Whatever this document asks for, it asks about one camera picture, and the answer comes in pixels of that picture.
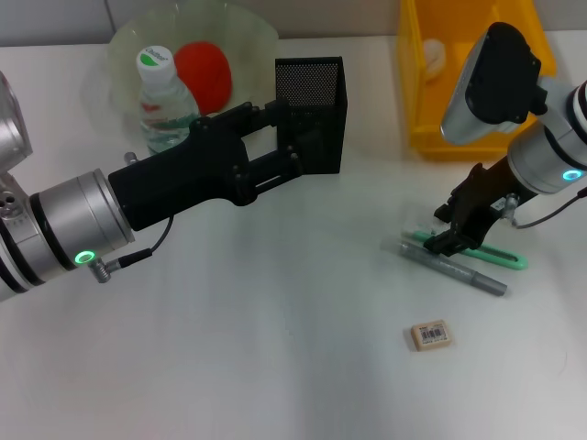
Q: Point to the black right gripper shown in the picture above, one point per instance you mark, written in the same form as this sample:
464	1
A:
481	201

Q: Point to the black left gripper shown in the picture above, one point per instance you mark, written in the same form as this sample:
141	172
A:
183	183

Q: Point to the grey marker pen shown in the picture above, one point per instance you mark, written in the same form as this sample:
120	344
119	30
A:
468	275

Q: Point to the green utility knife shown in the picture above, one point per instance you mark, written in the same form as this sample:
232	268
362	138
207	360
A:
504	259

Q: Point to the red-orange round fruit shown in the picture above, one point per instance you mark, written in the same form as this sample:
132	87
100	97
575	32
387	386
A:
204	78

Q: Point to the beige eraser with barcode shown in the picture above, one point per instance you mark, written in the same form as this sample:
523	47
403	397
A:
428	335

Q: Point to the clear green-label water bottle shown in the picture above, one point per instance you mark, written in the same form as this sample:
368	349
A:
160	105

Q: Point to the white paper ball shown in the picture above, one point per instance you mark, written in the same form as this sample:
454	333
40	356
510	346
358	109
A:
435	57

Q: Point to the black mesh pen holder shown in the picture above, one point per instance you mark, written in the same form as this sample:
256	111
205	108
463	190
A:
321	82

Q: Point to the green glass fruit bowl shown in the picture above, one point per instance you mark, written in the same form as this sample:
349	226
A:
247	46

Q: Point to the silver right wrist stud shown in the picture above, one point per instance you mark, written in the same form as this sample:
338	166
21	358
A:
511	206

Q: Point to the silver wrist stud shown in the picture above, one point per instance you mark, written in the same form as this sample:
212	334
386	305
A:
511	206
130	158

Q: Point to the yellow plastic bin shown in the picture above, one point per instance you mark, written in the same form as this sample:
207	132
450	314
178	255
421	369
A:
426	119

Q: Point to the silver left wrist stud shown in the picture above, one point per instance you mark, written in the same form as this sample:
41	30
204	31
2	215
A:
130	158

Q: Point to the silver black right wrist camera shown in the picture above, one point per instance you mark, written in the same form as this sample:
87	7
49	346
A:
495	82

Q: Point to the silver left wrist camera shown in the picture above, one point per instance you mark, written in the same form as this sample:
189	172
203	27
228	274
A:
14	124

